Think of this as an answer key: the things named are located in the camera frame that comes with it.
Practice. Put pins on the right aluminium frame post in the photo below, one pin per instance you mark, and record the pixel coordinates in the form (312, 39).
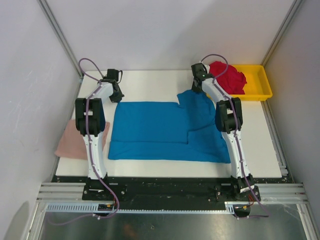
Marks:
(290, 16)

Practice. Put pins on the yellow plastic tray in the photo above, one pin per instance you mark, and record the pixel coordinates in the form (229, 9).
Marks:
(257, 87)

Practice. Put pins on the red t shirt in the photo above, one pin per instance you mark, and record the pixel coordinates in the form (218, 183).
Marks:
(232, 81)

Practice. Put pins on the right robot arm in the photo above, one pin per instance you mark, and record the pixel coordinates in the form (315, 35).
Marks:
(228, 121)

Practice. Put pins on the blue t shirt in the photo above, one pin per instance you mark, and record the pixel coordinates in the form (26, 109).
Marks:
(179, 131)

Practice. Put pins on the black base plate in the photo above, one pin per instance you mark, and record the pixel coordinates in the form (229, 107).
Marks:
(165, 193)

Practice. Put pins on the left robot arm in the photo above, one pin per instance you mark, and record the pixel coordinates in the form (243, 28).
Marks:
(90, 120)

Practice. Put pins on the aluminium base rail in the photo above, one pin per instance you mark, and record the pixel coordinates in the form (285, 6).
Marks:
(284, 193)

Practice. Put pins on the left aluminium frame post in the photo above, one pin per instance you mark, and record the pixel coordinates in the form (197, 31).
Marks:
(53, 22)

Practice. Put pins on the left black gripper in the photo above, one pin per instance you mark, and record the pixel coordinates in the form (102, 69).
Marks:
(117, 98)

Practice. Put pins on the white cable duct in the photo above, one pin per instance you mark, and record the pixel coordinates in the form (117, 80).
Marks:
(100, 208)

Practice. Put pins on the folded pink t shirt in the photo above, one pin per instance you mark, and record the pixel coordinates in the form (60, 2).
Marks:
(71, 145)

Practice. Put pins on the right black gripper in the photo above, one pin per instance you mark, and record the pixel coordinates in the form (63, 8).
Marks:
(194, 88)

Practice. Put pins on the aluminium frame post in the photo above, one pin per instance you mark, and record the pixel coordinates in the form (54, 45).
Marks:
(53, 22)
(290, 16)

